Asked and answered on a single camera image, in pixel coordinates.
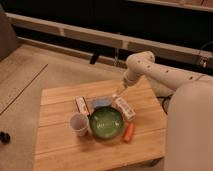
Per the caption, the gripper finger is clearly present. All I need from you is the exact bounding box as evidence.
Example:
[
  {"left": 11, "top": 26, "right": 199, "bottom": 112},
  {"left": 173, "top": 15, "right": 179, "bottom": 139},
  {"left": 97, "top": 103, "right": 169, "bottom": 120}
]
[{"left": 116, "top": 85, "right": 126, "bottom": 96}]

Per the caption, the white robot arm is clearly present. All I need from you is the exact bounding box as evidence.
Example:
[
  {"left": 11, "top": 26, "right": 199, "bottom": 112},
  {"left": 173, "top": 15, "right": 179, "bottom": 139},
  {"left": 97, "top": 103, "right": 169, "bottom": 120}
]
[{"left": 122, "top": 51, "right": 213, "bottom": 171}]

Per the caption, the green bowl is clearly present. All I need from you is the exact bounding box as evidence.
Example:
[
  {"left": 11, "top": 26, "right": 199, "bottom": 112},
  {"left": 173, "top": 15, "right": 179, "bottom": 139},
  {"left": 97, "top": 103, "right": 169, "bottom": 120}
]
[{"left": 89, "top": 106, "right": 124, "bottom": 139}]

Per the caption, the small white red box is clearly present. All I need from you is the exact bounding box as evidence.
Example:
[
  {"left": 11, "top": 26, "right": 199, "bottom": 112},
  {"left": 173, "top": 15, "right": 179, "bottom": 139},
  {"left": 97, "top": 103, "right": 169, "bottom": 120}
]
[{"left": 75, "top": 97, "right": 90, "bottom": 116}]

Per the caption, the orange carrot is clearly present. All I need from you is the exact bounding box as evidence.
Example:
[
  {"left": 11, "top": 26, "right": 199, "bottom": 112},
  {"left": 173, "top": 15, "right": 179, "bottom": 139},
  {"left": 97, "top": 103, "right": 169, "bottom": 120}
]
[{"left": 124, "top": 122, "right": 134, "bottom": 142}]

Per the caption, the wooden table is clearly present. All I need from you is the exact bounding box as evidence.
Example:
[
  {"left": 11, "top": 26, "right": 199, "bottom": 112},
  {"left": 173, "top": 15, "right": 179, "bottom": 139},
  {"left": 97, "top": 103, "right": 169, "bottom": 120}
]
[{"left": 34, "top": 78, "right": 166, "bottom": 171}]

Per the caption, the white paper cup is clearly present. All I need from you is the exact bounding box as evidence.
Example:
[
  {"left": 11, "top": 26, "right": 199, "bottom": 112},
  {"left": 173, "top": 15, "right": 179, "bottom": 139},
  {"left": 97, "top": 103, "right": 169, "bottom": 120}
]
[{"left": 70, "top": 113, "right": 89, "bottom": 137}]

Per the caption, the black object on floor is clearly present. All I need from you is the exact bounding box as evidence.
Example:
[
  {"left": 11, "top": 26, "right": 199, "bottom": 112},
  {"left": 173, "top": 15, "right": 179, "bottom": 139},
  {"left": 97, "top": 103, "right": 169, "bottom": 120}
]
[{"left": 0, "top": 131, "right": 11, "bottom": 144}]

